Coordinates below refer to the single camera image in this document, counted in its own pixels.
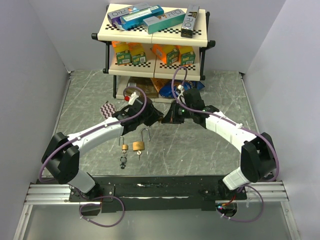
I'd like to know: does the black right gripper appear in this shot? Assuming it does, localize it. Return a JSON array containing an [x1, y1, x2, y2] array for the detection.
[[162, 99, 194, 124]]

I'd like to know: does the large brass padlock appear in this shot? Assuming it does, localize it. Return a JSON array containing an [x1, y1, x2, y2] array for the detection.
[[132, 128, 151, 152]]

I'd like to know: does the small brass padlock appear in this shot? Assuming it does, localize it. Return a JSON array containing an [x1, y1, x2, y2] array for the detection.
[[118, 136, 129, 152]]

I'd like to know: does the key with panda keychain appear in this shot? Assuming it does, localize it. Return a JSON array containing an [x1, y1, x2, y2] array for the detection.
[[119, 150, 127, 169]]

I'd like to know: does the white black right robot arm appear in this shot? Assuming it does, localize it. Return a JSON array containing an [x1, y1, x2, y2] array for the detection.
[[162, 85, 279, 199]]

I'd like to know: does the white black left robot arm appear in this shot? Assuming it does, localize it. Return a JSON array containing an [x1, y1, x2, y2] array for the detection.
[[41, 96, 164, 201]]

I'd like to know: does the blue chips bag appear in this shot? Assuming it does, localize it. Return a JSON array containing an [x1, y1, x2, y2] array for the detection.
[[159, 80, 205, 99]]

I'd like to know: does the orange snack bag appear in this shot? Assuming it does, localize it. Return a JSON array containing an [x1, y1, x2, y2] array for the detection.
[[151, 78, 171, 93]]

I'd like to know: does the brown snack bag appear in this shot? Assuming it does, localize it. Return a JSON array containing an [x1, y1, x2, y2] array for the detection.
[[126, 76, 159, 98]]

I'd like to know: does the purple striped sponge pad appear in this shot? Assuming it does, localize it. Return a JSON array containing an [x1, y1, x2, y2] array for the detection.
[[99, 101, 117, 119]]

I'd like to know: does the orange green box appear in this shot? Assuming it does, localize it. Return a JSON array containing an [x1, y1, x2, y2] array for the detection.
[[128, 42, 147, 66], [176, 45, 196, 66], [111, 41, 132, 65], [151, 44, 179, 65]]

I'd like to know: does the cream three-tier shelf rack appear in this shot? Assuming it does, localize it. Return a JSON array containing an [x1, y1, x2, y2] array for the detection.
[[91, 3, 216, 106]]

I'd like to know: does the silver RIO box right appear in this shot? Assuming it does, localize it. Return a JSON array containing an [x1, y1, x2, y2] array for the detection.
[[180, 5, 200, 39]]

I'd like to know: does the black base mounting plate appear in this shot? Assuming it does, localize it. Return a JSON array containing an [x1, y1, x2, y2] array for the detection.
[[69, 175, 247, 213]]

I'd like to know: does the teal RIO box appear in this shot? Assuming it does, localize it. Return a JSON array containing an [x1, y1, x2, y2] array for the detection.
[[142, 8, 186, 35]]

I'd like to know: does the blue toothpaste box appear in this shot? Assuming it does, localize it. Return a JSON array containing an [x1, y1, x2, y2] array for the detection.
[[118, 5, 164, 31]]

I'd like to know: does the purple RIO box left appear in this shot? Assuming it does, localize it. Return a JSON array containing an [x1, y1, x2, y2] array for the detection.
[[107, 2, 151, 27]]

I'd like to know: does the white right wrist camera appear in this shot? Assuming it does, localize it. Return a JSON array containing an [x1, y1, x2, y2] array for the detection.
[[176, 84, 185, 104]]

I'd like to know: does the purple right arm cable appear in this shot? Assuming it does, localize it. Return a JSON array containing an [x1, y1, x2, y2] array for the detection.
[[171, 66, 280, 182]]

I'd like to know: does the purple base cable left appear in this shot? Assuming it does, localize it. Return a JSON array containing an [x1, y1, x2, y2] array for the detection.
[[79, 196, 126, 228]]

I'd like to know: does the aluminium rail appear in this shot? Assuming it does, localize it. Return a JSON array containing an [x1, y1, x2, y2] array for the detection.
[[23, 182, 81, 206]]

